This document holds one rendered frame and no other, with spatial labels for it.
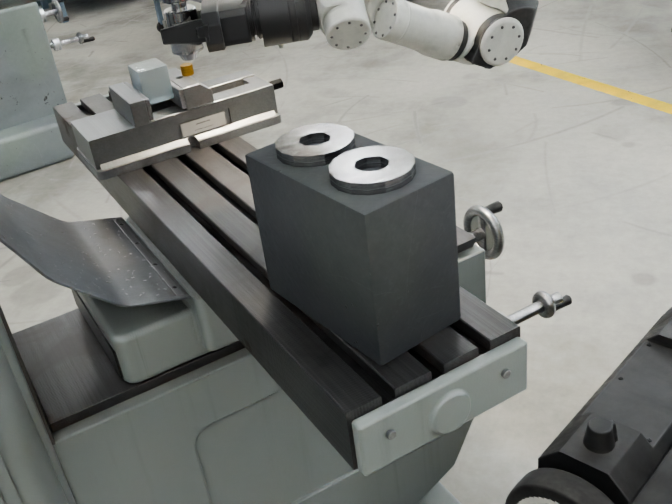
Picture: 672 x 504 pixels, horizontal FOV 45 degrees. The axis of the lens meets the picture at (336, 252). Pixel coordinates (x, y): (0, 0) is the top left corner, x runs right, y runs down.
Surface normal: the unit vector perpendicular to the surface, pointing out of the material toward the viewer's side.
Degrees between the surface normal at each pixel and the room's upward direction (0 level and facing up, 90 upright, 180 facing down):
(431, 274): 90
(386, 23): 62
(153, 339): 90
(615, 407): 0
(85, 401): 0
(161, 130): 90
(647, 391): 0
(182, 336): 90
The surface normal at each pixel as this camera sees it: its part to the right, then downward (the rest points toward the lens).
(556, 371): -0.11, -0.85
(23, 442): 0.89, 0.11
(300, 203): -0.79, 0.40
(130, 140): 0.50, 0.40
